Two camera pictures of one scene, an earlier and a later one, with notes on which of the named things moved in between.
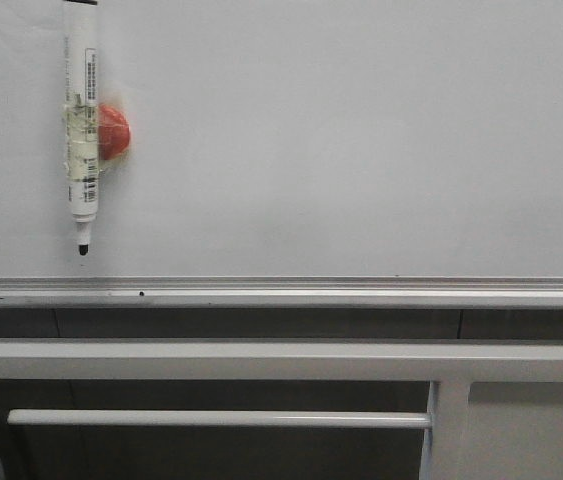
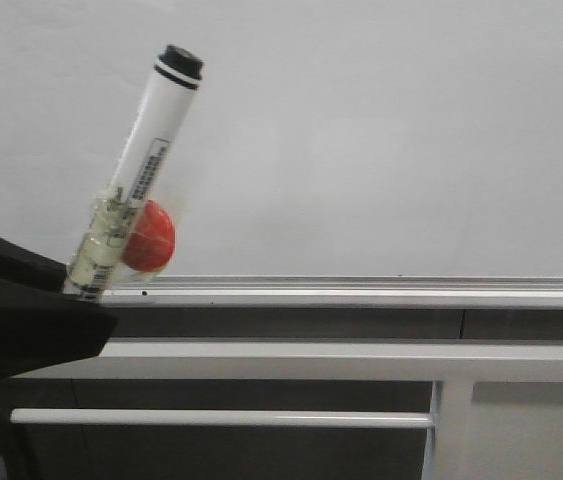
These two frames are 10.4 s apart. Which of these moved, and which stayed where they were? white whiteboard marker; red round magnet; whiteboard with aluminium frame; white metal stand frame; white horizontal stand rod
Moved: white whiteboard marker; red round magnet
Stayed: white horizontal stand rod; white metal stand frame; whiteboard with aluminium frame
